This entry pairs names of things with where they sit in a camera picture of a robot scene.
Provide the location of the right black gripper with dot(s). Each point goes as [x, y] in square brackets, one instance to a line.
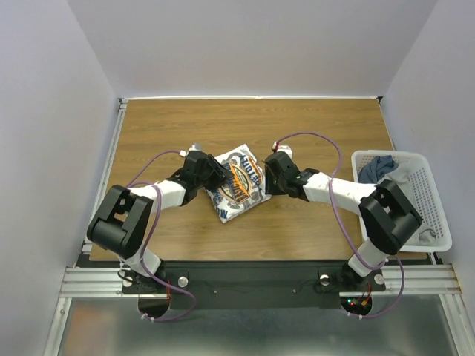
[273, 175]

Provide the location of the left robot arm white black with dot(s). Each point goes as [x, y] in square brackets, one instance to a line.
[127, 216]

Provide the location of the white plastic laundry basket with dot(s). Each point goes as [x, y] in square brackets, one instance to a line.
[429, 204]

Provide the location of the grey tank top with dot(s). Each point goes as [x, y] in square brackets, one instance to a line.
[425, 235]

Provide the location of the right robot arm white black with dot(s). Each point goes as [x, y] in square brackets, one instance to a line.
[390, 219]

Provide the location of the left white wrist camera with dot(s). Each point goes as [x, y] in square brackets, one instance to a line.
[194, 147]

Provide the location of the aluminium frame rail left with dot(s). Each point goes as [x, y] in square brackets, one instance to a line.
[109, 160]

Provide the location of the white graphic tank top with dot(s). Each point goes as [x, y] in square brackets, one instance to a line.
[244, 190]

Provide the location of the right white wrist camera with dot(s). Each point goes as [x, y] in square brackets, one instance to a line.
[280, 147]

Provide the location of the navy blue tank top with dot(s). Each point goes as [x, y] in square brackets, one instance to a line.
[376, 169]

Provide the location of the aluminium frame rail front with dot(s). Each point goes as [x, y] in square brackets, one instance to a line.
[419, 280]

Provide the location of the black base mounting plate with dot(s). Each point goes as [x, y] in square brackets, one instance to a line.
[251, 285]

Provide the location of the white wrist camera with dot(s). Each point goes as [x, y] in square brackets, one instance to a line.
[194, 147]
[280, 147]

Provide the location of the aluminium frame rail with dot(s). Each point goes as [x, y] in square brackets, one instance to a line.
[419, 280]
[109, 160]

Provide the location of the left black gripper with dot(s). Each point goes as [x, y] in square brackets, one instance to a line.
[220, 172]

